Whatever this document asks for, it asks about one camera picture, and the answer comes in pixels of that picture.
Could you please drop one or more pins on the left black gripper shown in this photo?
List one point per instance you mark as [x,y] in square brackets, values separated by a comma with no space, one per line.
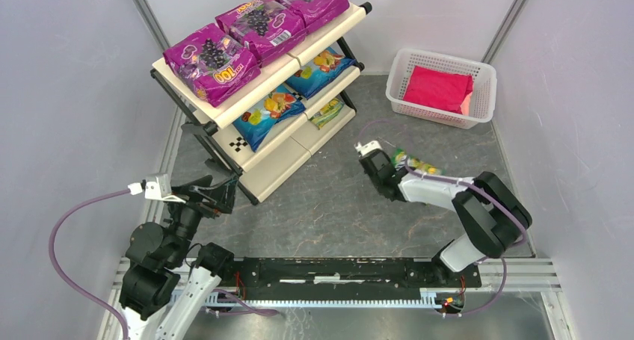
[199,199]

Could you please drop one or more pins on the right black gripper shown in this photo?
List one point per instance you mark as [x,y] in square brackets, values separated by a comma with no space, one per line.
[381,164]

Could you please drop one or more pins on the green lemon candy bag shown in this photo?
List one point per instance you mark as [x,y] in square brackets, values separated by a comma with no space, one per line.
[400,158]

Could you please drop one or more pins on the green Fox's candy bag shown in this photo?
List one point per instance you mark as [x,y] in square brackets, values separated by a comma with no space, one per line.
[327,113]

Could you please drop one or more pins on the blue Blendy candy bag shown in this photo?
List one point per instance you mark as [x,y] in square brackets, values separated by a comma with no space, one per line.
[256,122]

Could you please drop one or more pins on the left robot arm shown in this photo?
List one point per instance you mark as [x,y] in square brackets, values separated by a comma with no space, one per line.
[156,251]

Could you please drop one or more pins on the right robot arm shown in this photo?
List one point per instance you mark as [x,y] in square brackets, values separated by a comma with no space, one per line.
[492,217]

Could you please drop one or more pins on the cream three-tier shelf rack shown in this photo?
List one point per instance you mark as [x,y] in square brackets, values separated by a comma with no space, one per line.
[291,142]

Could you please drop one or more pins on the blue candy bag on shelf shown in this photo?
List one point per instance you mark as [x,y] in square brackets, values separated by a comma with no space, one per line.
[324,68]

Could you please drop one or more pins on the pink cloth in basket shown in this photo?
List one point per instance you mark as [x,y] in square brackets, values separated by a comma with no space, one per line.
[440,90]

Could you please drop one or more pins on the white plastic basket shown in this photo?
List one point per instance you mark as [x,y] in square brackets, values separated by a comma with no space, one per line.
[483,99]

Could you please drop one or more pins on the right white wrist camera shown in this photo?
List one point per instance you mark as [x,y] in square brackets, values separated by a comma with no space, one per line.
[367,148]

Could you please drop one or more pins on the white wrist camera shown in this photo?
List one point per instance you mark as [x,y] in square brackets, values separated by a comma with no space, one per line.
[367,148]
[155,187]

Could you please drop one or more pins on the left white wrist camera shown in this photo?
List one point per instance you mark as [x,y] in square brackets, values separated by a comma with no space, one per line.
[155,187]

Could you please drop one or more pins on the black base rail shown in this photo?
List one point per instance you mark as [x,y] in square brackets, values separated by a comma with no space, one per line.
[341,279]

